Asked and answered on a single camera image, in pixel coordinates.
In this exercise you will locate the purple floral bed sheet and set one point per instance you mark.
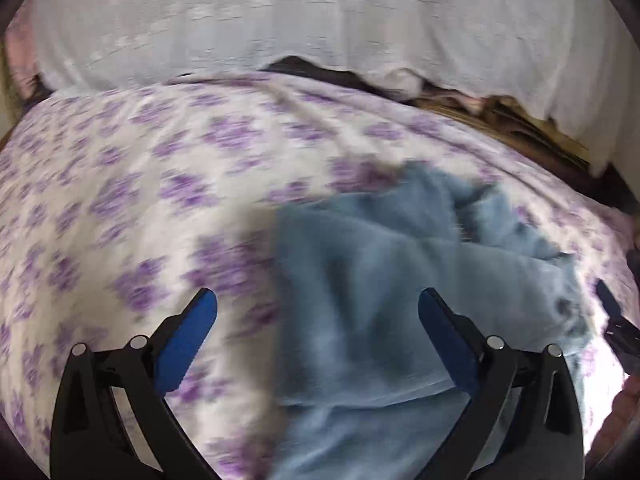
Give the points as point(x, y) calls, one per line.
point(118, 206)

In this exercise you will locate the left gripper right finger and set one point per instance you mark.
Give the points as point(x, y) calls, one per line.
point(522, 420)

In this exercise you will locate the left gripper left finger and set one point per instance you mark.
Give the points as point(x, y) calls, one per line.
point(89, 439)

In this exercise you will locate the blue fleece garment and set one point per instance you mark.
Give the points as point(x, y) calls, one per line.
point(365, 392)

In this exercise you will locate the stacked bedding under lace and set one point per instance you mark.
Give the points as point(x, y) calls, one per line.
point(500, 117)

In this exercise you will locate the pink floral pillow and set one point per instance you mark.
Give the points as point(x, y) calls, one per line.
point(21, 52)

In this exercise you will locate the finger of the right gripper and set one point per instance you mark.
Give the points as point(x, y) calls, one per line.
point(620, 334)

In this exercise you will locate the white lace cover cloth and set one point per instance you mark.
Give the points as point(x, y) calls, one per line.
point(572, 61)

